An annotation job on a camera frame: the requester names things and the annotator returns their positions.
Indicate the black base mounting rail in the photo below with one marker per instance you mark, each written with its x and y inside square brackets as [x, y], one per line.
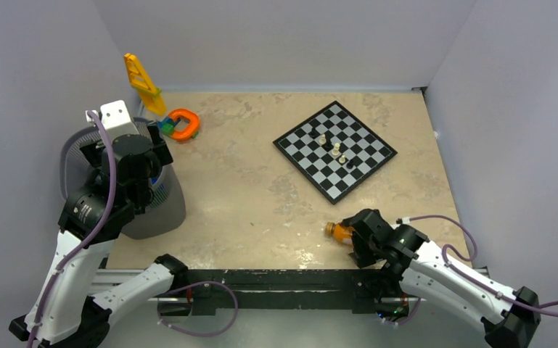
[365, 291]

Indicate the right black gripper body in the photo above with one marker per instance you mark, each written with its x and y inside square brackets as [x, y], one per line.
[376, 246]

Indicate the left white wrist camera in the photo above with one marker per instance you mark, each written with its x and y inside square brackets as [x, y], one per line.
[116, 119]

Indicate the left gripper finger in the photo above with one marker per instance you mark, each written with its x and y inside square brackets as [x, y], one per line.
[92, 151]
[160, 147]

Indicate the white chess queen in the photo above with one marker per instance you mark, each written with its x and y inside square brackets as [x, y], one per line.
[336, 150]

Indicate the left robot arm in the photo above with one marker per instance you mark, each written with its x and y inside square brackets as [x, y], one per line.
[89, 224]

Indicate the orange juice bottle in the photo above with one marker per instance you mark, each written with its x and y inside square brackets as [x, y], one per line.
[339, 233]

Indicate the black chess piece far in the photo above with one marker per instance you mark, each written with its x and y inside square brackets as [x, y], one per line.
[313, 133]

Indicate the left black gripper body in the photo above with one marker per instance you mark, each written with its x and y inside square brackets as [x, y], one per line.
[148, 193]

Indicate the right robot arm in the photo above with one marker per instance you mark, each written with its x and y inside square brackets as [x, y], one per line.
[417, 265]

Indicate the black and white chessboard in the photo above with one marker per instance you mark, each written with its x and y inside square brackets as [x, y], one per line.
[358, 141]

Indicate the orange ring toy with blocks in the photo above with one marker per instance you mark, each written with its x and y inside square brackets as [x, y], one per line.
[180, 125]

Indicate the grey mesh waste bin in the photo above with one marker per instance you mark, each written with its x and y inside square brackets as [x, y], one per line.
[166, 212]

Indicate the yellow toy ladder piece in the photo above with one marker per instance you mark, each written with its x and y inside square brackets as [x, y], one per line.
[142, 83]

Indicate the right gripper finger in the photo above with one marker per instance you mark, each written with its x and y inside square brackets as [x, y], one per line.
[364, 254]
[356, 221]

